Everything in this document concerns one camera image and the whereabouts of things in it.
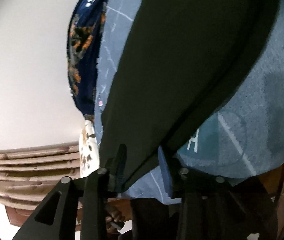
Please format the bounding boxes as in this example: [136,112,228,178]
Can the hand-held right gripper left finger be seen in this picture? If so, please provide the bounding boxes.
[12,144,128,240]

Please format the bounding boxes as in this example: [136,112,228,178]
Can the white floral pillow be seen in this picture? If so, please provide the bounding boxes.
[78,120,101,179]

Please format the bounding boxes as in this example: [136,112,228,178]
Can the blue blanket with white lines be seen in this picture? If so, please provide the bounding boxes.
[94,0,284,205]

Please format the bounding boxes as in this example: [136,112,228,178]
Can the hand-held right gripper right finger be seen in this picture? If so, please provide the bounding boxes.
[157,146,278,240]

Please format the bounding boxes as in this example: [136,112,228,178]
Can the wooden slatted headboard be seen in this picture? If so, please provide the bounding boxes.
[0,142,83,205]

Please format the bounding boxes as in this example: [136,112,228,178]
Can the brown wooden bed frame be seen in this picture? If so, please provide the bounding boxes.
[255,152,284,240]

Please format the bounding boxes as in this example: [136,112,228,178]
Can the brown wooden furniture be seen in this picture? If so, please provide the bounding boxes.
[4,200,85,228]

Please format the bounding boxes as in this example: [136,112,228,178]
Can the person's left hand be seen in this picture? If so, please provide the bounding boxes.
[106,201,127,234]

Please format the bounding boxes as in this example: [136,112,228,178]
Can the navy printed blanket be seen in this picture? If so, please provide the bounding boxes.
[66,0,114,123]

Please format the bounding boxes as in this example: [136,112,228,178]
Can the black pants with orange lining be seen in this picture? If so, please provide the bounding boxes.
[99,0,282,191]

